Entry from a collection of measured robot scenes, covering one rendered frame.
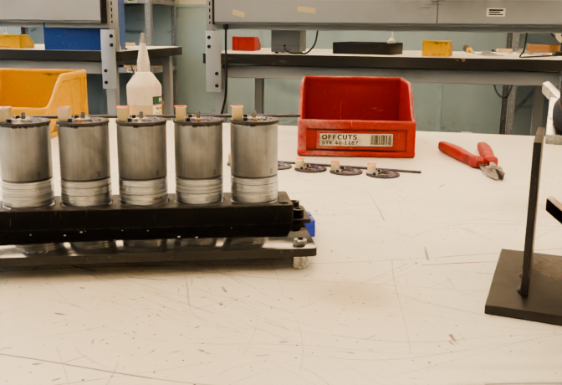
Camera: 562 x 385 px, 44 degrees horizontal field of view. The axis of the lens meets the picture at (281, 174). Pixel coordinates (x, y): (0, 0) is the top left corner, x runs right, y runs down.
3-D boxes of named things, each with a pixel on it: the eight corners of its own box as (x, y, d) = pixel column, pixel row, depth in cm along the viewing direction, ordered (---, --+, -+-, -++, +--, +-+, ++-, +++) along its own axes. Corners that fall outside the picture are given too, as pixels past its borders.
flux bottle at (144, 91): (169, 136, 68) (166, 33, 66) (138, 139, 66) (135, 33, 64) (151, 131, 71) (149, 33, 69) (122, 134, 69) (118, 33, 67)
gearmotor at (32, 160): (50, 227, 33) (44, 121, 32) (-3, 228, 33) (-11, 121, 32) (60, 213, 36) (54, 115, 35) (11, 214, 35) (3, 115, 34)
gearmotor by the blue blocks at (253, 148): (280, 220, 35) (281, 120, 34) (232, 222, 34) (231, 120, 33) (274, 207, 37) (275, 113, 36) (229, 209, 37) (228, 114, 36)
